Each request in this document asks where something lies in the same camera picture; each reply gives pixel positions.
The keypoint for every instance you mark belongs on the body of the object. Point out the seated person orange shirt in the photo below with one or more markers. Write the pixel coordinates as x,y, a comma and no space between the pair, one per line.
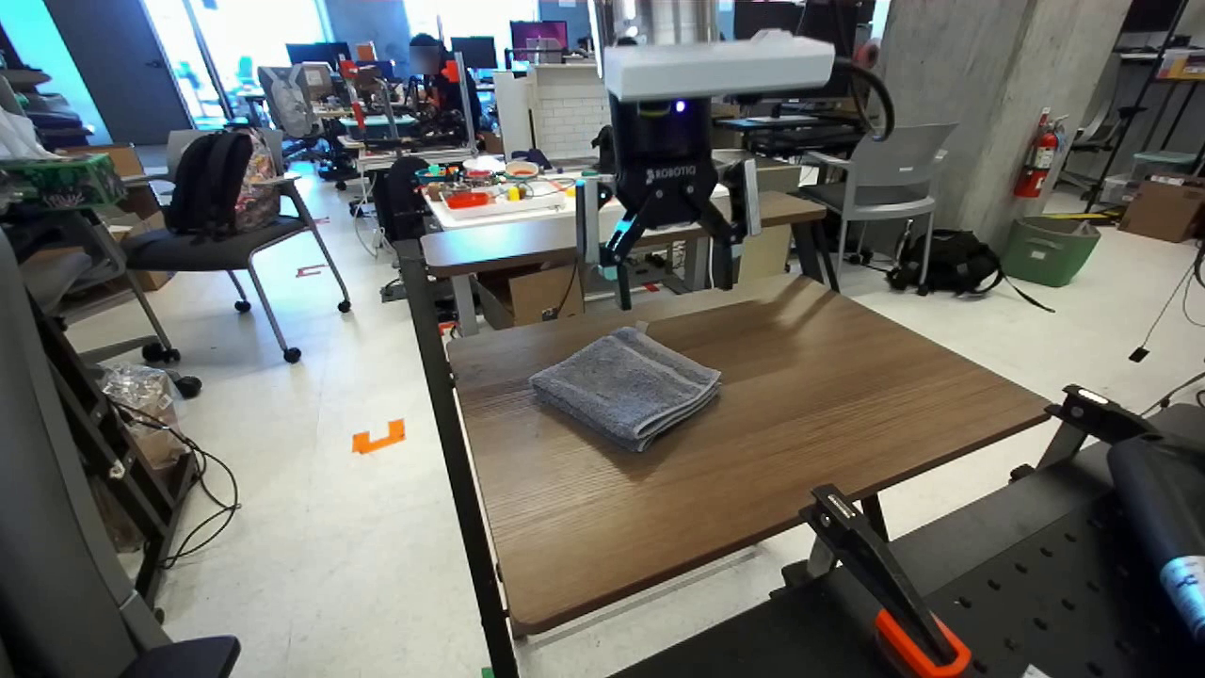
436,80

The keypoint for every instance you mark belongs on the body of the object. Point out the grey towel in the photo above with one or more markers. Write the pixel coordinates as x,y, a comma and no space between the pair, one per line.
627,387

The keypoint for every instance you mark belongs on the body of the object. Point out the clear plastic bag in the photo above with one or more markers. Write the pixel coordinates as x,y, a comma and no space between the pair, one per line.
135,397

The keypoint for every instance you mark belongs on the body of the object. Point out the orange flat plastic piece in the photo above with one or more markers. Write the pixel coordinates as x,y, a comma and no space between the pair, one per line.
472,198

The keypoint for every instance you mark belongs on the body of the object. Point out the white tabletop board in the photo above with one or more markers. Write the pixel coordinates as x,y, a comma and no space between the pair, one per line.
529,207

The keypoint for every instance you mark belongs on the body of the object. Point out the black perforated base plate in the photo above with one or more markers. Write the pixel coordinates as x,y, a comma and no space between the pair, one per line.
1040,590

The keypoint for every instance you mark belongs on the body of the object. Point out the monitor with purple screen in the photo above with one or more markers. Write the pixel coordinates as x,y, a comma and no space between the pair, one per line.
539,39

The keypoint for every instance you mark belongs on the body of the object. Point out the large cardboard box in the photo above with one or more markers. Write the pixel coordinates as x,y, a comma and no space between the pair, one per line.
1159,211

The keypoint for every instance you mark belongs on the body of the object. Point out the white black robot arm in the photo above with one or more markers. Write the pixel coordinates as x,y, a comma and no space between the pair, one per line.
718,67

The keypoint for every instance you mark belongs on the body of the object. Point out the black table frame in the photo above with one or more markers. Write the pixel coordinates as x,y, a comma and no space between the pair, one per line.
467,501

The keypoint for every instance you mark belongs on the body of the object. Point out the dark backpack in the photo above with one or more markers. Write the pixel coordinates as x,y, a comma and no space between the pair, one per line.
211,181

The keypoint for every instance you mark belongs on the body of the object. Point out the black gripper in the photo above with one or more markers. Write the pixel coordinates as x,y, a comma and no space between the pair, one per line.
664,152

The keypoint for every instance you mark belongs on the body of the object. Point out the black chair with metal legs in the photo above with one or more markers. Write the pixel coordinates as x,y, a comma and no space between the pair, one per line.
199,247

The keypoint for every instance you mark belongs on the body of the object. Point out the grey office chair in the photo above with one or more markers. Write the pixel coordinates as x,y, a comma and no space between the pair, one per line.
39,529

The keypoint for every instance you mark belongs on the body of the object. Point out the red fire extinguisher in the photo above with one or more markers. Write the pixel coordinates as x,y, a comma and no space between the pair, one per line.
1036,161

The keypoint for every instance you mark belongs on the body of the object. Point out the white perforated panel box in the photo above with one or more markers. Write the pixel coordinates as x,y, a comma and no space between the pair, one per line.
566,114

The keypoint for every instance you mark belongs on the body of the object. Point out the black metal rack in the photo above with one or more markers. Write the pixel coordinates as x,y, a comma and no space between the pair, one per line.
98,438

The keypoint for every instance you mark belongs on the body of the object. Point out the green plastic bin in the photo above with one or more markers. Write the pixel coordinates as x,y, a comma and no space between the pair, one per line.
1049,251

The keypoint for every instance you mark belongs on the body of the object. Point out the black bag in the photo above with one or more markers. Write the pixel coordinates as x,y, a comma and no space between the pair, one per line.
946,261

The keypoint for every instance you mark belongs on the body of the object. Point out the white table with clutter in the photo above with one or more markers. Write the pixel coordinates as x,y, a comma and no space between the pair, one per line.
529,244

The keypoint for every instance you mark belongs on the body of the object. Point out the grey plastic chair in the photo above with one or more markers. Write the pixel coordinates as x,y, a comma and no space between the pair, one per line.
896,171

